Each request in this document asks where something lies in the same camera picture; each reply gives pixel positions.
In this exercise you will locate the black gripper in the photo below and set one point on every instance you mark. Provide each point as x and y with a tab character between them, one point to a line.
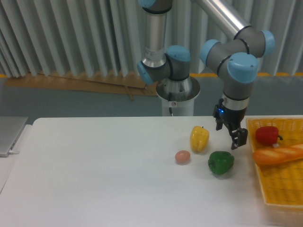
232	120

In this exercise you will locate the green bell pepper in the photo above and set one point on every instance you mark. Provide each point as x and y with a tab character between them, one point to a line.
220	162

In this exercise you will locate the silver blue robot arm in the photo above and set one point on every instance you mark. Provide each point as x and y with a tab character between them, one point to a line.
235	62

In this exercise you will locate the yellow woven basket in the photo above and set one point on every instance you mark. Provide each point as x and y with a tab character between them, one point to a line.
281	184

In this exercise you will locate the yellow bell pepper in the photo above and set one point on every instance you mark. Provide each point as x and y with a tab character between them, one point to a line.
199	139

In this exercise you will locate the red bell pepper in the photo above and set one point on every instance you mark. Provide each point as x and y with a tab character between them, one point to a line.
268	135

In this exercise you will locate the orange baguette bread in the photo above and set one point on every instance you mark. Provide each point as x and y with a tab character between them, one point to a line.
271	156

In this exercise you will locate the brown egg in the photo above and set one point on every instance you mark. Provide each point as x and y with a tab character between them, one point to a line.
182	157

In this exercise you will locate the brown cardboard sheet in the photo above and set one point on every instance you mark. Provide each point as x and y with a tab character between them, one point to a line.
131	85

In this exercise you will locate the silver laptop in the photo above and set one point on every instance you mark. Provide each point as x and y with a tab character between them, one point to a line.
10	130

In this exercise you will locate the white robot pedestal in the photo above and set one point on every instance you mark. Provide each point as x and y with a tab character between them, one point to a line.
177	108

